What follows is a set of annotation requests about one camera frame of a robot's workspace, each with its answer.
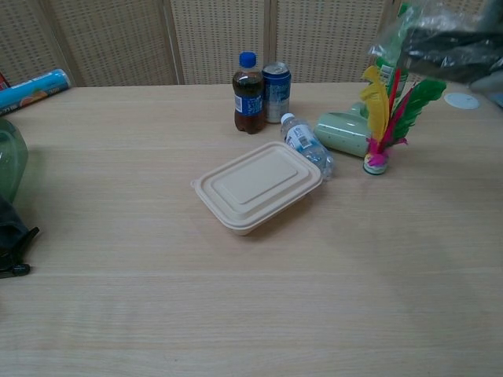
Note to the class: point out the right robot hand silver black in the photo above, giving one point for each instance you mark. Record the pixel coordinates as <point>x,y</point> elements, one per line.
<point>493,88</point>

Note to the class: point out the clear plastic bag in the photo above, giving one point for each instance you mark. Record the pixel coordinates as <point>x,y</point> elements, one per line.
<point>393,35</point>

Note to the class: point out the white round lid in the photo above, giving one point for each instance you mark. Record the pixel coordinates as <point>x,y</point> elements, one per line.
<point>461,101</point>

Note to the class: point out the colourful feather shuttlecock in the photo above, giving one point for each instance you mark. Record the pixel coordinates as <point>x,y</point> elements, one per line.
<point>379,118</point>

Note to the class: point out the pale green cup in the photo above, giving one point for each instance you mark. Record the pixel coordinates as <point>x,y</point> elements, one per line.
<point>342,131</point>

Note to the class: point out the wicker screen panel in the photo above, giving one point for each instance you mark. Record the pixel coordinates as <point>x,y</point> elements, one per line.
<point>220,35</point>
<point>330,39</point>
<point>19,35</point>
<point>114,39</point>

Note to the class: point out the small clear water bottle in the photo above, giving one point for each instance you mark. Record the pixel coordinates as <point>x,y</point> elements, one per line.
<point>306,143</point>

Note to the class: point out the blue soda can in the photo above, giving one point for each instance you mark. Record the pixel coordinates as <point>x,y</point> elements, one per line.
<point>277,94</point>

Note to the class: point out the cola bottle blue cap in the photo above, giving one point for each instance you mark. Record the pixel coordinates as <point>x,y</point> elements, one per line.
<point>248,102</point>

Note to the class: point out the beige lidded lunch box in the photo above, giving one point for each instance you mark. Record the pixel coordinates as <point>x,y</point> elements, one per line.
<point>255,188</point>

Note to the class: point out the blue cling film roll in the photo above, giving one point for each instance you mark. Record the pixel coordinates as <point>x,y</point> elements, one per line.
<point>33,90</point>

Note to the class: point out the green translucent bottle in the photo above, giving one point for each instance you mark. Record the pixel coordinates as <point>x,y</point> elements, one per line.
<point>12,157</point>

